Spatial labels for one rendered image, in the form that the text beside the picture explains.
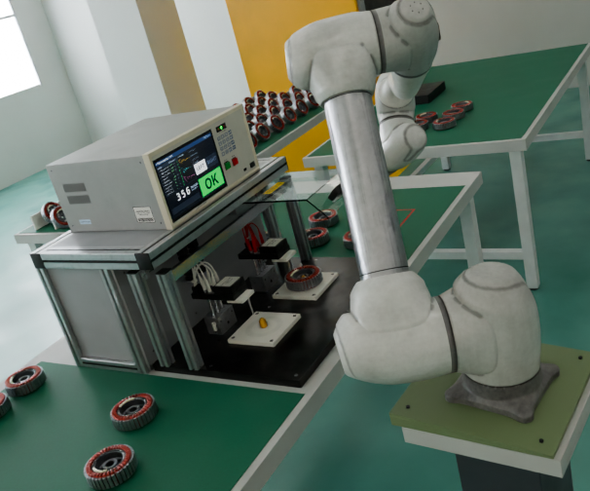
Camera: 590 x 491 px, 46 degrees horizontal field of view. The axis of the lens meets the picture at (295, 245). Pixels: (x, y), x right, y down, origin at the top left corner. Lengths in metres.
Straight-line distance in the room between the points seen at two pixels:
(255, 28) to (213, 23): 2.55
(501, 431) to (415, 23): 0.80
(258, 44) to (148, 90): 0.96
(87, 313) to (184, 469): 0.62
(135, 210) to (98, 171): 0.14
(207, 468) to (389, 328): 0.50
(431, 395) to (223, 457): 0.46
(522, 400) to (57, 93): 8.87
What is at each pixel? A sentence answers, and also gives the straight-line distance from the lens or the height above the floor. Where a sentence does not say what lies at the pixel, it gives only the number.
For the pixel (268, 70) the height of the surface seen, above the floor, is 0.90.
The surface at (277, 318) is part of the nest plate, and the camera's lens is 1.94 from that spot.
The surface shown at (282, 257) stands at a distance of 2.06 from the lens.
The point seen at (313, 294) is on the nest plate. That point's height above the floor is 0.78.
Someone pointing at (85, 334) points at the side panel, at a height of 0.85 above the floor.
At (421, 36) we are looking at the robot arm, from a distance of 1.47.
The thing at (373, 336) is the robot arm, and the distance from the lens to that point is 1.34.
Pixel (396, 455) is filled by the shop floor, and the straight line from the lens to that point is 2.60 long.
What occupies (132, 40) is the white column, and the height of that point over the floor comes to 1.39.
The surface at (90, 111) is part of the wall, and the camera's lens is 9.95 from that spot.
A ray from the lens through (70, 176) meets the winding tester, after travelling 2.00.
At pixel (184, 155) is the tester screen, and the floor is 1.27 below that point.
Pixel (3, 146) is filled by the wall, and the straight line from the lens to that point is 9.25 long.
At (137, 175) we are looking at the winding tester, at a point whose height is 1.27.
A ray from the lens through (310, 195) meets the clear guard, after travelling 1.94.
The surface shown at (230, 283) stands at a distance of 1.89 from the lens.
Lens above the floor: 1.67
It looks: 22 degrees down
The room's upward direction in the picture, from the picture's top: 15 degrees counter-clockwise
